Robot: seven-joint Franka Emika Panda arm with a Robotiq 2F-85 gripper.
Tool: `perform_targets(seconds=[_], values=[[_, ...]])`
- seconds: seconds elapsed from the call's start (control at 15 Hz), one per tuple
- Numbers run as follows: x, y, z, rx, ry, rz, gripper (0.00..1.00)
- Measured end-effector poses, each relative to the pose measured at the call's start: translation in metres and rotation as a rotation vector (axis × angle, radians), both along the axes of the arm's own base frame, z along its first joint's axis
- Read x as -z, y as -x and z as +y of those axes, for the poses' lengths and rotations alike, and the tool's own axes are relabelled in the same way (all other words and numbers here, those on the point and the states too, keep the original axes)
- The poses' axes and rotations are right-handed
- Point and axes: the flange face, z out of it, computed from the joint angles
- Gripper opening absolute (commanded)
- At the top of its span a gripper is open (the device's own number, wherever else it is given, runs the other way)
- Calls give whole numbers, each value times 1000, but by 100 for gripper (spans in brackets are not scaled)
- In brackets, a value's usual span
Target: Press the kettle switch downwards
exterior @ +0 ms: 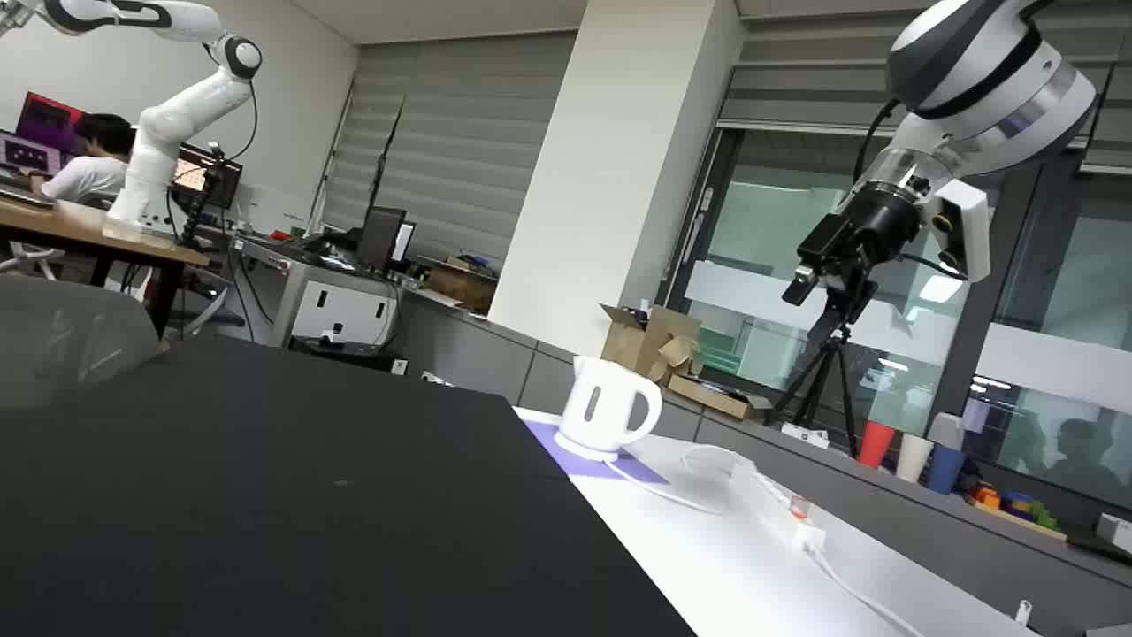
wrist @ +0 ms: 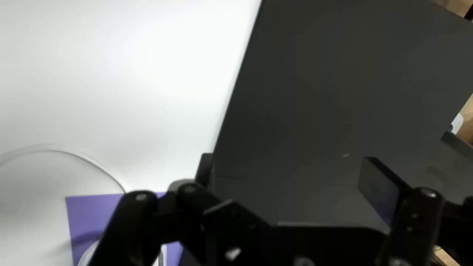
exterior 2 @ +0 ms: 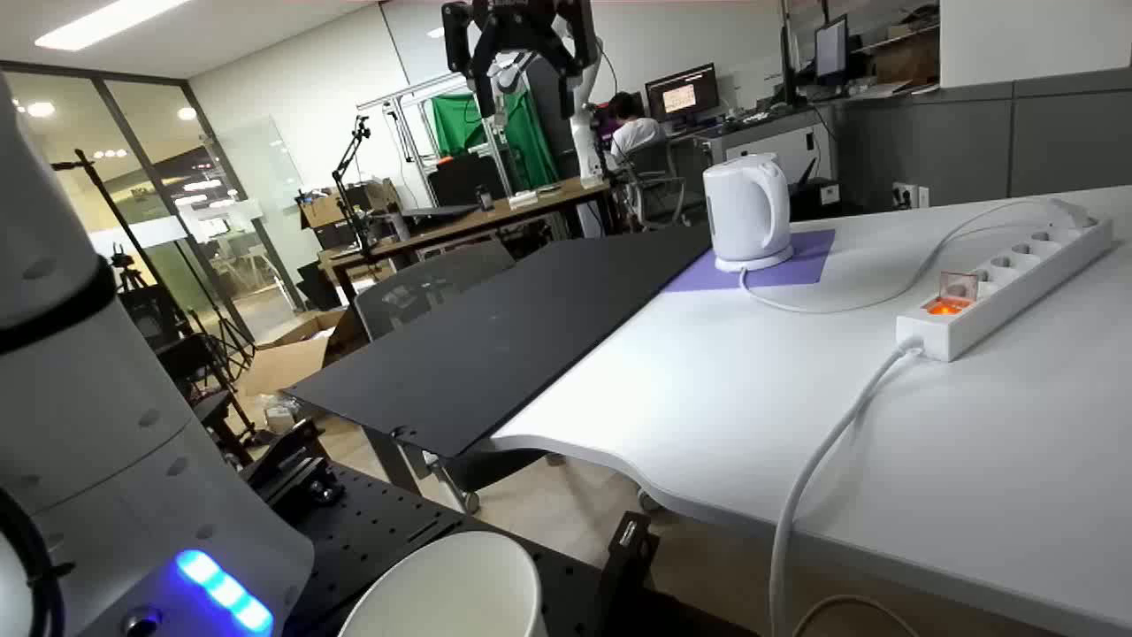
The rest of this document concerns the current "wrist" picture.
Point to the purple paper sheet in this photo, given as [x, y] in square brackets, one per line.
[104, 230]

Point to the black table mat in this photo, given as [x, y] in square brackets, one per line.
[327, 82]

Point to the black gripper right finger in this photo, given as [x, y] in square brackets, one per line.
[420, 218]

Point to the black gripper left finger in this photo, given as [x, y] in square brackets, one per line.
[213, 230]

